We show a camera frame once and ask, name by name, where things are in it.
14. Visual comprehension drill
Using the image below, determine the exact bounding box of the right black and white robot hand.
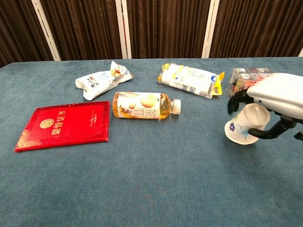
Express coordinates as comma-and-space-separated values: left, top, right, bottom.
226, 72, 303, 140

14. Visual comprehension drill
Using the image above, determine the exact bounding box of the red certificate book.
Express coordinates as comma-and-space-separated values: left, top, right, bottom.
14, 100, 111, 152

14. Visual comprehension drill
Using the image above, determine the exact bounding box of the white paper cup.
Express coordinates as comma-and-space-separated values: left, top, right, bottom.
224, 104, 271, 146

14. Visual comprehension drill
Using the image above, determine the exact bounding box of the crumpled white snack bag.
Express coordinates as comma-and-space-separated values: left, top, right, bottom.
75, 60, 134, 101

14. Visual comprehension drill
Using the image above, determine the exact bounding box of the small tea bottle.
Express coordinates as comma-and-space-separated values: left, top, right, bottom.
112, 91, 182, 121

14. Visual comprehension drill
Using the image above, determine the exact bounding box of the clear box with red contents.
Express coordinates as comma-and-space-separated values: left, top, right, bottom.
225, 67, 273, 98

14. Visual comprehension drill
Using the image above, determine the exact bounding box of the blue table cloth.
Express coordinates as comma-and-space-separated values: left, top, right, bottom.
0, 56, 303, 227

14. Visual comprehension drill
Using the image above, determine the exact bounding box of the dark brown curtain panel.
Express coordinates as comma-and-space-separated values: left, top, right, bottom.
39, 0, 124, 61
209, 0, 303, 58
126, 0, 212, 60
0, 0, 54, 69

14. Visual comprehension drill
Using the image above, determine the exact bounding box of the white and yellow snack package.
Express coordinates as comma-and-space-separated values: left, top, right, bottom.
157, 62, 225, 99

